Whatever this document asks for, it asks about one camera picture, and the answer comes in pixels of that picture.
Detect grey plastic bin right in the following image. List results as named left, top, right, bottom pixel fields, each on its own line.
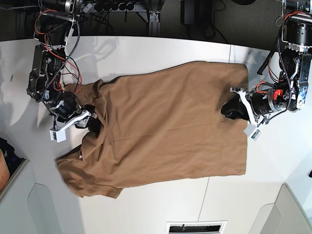
left=250, top=184, right=312, bottom=234

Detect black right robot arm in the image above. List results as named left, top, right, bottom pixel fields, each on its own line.
left=26, top=0, right=101, bottom=138

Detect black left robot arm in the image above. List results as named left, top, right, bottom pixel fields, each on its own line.
left=221, top=0, right=312, bottom=128

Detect grey plastic bin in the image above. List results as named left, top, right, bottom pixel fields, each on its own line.
left=250, top=184, right=312, bottom=234
left=0, top=139, right=85, bottom=234

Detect black braided cable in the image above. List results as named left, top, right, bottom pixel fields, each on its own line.
left=43, top=21, right=81, bottom=96

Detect black box under table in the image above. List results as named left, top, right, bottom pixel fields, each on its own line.
left=180, top=0, right=212, bottom=25

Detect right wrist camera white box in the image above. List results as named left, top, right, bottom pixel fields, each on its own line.
left=49, top=129, right=66, bottom=143

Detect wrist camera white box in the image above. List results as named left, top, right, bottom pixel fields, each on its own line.
left=49, top=129, right=66, bottom=143
left=244, top=124, right=262, bottom=141

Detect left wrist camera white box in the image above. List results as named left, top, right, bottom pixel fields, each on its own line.
left=244, top=124, right=262, bottom=141

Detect tan brown t-shirt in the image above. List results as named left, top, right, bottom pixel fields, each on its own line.
left=56, top=61, right=248, bottom=198

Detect aluminium frame post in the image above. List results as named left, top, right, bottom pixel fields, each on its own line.
left=137, top=0, right=165, bottom=37

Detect red wire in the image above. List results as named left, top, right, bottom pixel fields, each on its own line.
left=34, top=9, right=83, bottom=95

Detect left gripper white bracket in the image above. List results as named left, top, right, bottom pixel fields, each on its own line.
left=221, top=87, right=270, bottom=128

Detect black power strip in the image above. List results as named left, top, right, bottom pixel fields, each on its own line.
left=94, top=0, right=137, bottom=12

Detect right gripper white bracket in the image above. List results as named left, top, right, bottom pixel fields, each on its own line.
left=49, top=104, right=102, bottom=133

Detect grey plastic bin left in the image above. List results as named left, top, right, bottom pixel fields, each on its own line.
left=0, top=139, right=85, bottom=234

